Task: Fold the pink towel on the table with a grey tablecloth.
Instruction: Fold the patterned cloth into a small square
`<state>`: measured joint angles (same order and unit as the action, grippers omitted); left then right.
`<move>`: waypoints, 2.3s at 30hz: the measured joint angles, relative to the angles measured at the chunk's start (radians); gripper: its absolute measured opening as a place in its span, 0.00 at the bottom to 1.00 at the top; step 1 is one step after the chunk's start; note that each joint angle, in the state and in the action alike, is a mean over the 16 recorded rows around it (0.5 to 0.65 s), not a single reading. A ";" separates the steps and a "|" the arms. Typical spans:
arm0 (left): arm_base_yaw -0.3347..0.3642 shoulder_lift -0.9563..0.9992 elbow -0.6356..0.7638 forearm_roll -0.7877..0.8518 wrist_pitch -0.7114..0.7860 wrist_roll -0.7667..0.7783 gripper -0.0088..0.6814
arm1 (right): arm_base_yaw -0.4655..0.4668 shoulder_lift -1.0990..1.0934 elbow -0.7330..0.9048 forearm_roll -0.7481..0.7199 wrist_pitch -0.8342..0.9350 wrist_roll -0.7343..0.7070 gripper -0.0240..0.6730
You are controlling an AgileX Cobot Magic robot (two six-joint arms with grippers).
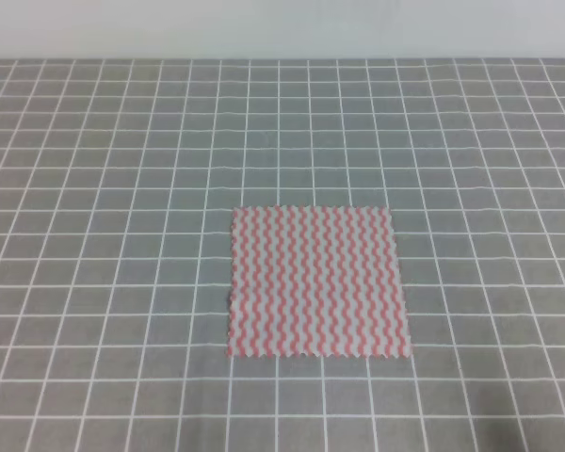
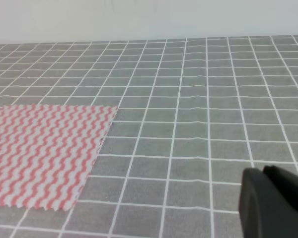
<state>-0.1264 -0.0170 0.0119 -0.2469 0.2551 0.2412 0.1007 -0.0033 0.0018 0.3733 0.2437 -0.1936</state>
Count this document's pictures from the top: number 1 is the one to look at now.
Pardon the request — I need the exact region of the pink white wavy towel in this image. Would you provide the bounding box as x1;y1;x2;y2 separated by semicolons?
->
227;205;412;358

